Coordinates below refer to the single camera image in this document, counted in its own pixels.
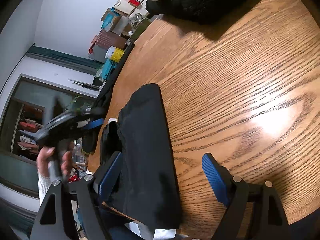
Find dark navy garment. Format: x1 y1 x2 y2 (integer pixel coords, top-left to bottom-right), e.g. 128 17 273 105
100 83 182 229

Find person's left hand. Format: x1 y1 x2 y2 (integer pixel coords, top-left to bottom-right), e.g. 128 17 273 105
36 146 74 181

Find long black cloth strip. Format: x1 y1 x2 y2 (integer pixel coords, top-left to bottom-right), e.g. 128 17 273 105
82 43 135 153

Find white garment label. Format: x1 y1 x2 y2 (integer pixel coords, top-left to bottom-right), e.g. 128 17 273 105
107 118 118 124

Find green potted plant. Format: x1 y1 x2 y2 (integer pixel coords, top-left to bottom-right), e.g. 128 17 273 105
64 94 83 112

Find teal rolled mat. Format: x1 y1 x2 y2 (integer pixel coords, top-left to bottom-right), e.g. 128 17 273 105
100 59 118 81

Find yellow shopping bag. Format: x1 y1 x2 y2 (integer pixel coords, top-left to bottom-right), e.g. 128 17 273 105
105 46 124 63

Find brown ribbed box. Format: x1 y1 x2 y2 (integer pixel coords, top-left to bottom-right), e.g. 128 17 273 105
95 29 127 49

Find stacked cardboard boxes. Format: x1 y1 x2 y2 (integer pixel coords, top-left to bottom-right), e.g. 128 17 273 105
101 0 148 36

